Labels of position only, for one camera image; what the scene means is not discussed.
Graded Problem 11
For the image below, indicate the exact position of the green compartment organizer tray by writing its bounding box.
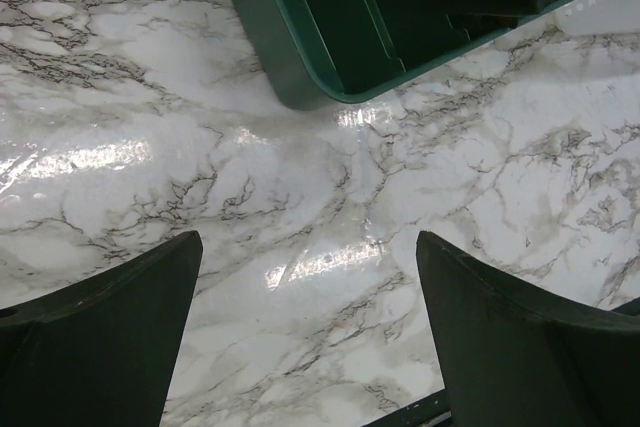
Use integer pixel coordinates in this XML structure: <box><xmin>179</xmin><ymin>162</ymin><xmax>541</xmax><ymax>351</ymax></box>
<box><xmin>231</xmin><ymin>0</ymin><xmax>572</xmax><ymax>110</ymax></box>

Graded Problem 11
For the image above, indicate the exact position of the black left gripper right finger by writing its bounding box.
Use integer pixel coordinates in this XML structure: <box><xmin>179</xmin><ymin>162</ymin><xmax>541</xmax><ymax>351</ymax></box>
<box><xmin>416</xmin><ymin>231</ymin><xmax>639</xmax><ymax>426</ymax></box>

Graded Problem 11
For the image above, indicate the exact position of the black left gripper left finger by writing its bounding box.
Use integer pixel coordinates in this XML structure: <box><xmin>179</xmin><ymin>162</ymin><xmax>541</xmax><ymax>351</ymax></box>
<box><xmin>1</xmin><ymin>231</ymin><xmax>203</xmax><ymax>426</ymax></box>

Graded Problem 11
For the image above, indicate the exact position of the white plastic basket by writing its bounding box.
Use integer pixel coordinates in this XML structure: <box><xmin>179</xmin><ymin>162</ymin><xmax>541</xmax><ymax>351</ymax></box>
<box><xmin>554</xmin><ymin>0</ymin><xmax>640</xmax><ymax>36</ymax></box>

